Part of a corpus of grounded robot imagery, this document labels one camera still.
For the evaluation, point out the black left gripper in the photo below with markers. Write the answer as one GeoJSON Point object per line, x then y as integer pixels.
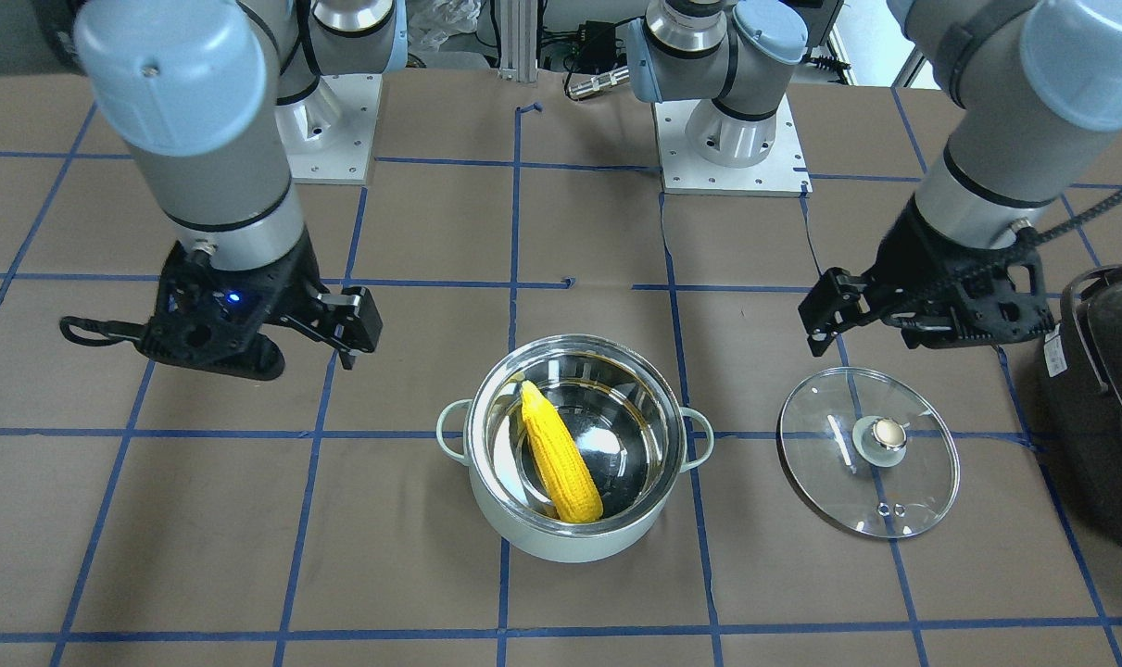
{"type": "Point", "coordinates": [905, 252]}

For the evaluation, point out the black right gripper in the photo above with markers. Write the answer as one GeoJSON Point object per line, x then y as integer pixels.
{"type": "Point", "coordinates": [289, 280]}

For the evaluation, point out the glass pot lid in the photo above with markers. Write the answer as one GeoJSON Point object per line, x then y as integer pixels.
{"type": "Point", "coordinates": [868, 453]}

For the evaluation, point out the yellow plastic corn cob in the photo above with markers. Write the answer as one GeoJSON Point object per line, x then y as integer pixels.
{"type": "Point", "coordinates": [560, 466]}

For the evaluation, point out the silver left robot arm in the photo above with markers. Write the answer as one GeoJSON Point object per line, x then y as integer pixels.
{"type": "Point", "coordinates": [1040, 87]}

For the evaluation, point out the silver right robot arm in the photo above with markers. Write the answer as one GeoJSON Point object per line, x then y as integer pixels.
{"type": "Point", "coordinates": [212, 98]}

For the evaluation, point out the pale green electric pot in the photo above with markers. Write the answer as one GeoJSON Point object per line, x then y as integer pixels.
{"type": "Point", "coordinates": [635, 437]}

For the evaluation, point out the black rice cooker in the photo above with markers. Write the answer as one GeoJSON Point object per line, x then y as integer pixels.
{"type": "Point", "coordinates": [1083, 388]}

